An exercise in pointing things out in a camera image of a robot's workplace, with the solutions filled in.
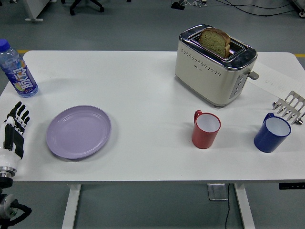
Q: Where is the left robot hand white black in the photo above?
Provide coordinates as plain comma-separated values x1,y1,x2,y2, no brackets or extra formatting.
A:
0,101,32,169

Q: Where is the purple round plate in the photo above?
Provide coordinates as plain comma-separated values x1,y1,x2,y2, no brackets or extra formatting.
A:
46,105,112,160

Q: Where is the blue-label plastic drink bottle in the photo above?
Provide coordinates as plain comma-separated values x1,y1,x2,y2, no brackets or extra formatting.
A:
0,39,39,98

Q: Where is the white table leg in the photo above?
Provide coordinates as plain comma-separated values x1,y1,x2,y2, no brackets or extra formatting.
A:
61,183,82,229
233,183,256,229

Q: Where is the white background desk leg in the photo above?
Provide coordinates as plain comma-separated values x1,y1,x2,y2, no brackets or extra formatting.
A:
24,0,52,23

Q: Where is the black office chair base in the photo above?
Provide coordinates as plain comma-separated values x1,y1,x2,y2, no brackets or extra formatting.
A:
69,0,105,16

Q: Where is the red mug white inside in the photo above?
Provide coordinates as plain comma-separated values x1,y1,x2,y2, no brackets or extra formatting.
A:
192,109,222,150

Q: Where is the silver under-table control box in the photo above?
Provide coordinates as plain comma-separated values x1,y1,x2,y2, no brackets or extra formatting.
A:
206,183,229,201

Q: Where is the cream and chrome toaster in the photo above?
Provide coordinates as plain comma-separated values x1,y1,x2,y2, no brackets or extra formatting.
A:
174,23,259,108

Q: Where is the black floor power strip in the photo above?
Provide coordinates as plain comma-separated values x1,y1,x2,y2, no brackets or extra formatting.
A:
171,1,185,11

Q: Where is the brown bread slice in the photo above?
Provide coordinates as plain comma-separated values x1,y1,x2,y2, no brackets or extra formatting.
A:
199,27,232,59

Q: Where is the blue mug white inside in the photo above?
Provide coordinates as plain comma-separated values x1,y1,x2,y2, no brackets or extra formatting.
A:
254,113,292,153

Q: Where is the white paper sheet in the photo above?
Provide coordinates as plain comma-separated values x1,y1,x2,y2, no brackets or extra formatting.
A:
246,59,302,99

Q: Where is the black table control panel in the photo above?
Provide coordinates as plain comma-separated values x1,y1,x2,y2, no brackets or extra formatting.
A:
279,182,305,190

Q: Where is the silver metal toast rack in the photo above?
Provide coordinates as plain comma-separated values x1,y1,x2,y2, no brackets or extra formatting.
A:
272,90,305,125

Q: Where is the white background furniture foot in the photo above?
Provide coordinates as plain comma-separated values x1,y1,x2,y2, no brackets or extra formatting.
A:
293,0,305,18

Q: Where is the black power cable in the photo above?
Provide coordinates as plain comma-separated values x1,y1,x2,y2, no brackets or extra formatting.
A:
223,183,232,229

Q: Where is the white floor cable bundle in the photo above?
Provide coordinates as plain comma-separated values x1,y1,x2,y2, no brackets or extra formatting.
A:
185,0,208,7

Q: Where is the black floor cable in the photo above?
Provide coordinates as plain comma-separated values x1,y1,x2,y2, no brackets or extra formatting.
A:
224,0,305,18

